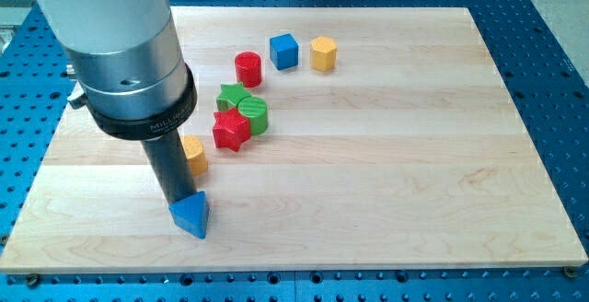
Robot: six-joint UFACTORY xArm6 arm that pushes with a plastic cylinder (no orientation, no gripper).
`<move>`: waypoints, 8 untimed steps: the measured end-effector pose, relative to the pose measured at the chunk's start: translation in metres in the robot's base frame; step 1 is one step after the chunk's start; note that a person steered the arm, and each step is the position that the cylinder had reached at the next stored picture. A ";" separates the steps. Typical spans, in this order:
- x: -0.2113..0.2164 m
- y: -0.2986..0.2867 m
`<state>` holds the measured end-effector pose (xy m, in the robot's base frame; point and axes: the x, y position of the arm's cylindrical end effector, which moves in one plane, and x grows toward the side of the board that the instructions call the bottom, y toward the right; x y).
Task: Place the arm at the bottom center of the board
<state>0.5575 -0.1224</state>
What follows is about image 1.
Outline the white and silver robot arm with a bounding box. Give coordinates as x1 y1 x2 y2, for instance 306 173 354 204
37 0 197 140

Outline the left board clamp screw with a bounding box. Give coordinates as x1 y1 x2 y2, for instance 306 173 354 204
25 273 40 288

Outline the board clamp screw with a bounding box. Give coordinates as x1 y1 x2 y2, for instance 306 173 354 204
25 273 40 288
562 266 578 279

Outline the right board clamp screw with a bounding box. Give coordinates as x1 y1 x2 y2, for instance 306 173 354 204
562 266 578 279

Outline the green cylinder block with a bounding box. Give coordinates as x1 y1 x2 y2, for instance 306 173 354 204
237 97 269 135

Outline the red star block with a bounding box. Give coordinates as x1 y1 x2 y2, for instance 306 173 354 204
213 108 251 152

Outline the green star block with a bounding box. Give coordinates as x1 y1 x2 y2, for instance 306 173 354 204
215 82 251 111

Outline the red cylinder block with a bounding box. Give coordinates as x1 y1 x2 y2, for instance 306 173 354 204
234 52 262 87

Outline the blue cube block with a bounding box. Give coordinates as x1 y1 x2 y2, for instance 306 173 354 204
269 33 299 70

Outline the yellow hexagon block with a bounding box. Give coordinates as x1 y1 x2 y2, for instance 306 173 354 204
310 36 338 72

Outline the yellow cylinder block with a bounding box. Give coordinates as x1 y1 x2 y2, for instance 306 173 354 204
180 135 208 176

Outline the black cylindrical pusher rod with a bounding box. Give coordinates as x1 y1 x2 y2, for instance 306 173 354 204
141 130 196 204

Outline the blue triangle block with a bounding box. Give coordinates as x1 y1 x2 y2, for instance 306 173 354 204
168 191 210 239

